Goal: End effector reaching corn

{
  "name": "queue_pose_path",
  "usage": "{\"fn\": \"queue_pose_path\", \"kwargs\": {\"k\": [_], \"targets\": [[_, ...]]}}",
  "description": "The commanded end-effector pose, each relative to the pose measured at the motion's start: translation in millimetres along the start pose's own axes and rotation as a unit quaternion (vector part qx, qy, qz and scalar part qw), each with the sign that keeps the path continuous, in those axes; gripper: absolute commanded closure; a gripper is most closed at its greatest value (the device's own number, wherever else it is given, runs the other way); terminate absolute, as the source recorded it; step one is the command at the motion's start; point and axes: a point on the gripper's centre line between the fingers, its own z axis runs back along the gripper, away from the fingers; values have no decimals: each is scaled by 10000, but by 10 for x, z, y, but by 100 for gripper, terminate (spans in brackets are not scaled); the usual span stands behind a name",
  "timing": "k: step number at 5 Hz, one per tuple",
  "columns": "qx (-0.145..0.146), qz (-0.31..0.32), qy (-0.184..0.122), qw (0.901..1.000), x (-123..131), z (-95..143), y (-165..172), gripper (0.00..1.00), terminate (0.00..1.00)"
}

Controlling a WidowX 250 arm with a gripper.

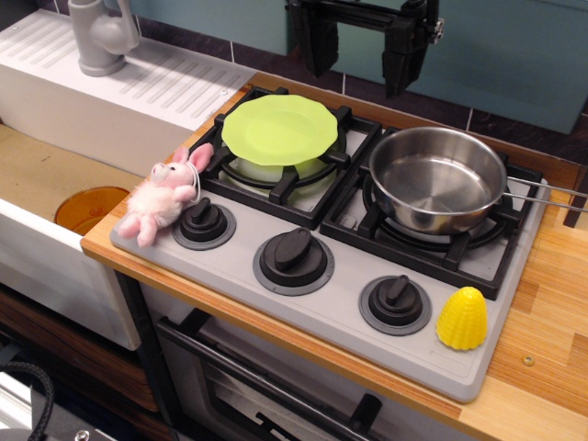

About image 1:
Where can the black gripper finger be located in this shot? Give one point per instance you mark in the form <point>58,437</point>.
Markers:
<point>319,45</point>
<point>403,57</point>

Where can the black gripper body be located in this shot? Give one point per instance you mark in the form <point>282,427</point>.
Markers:
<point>355,13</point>

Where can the yellow plastic corn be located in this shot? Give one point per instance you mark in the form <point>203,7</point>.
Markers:
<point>463,322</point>

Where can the green plastic plate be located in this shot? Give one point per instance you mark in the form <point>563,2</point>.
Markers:
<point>279,130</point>

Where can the left black burner grate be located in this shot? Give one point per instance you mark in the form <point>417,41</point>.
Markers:
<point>298,194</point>

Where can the black burner grate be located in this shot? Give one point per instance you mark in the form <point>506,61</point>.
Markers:
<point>298,194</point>
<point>481,257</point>

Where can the stainless steel pot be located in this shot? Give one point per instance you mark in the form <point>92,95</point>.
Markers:
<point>439,181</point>

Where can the grey toy stove top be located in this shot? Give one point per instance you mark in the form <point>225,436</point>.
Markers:
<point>332,312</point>

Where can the grey toy faucet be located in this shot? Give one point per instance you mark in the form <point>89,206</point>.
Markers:
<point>102,40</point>

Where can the left black stove knob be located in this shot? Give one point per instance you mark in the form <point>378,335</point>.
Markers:
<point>204,226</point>

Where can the black stove knob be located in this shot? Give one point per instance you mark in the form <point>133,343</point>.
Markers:
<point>395,306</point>
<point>294,263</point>
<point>204,226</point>

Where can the middle black stove knob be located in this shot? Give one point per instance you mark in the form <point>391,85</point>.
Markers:
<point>294,263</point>

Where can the right black burner grate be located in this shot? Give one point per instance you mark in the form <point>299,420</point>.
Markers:
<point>481,257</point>

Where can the pink plush bunny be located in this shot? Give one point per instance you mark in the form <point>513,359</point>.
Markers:
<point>158,201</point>

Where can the right black stove knob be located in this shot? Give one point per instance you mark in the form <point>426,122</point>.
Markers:
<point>395,306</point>

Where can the white toy sink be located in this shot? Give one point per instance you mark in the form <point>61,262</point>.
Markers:
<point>63,131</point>

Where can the orange plastic cup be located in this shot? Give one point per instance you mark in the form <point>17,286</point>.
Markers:
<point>83,210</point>

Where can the toy oven door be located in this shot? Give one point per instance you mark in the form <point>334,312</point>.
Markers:
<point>246,388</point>

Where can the black oven handle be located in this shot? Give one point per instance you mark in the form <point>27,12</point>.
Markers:
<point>354,429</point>

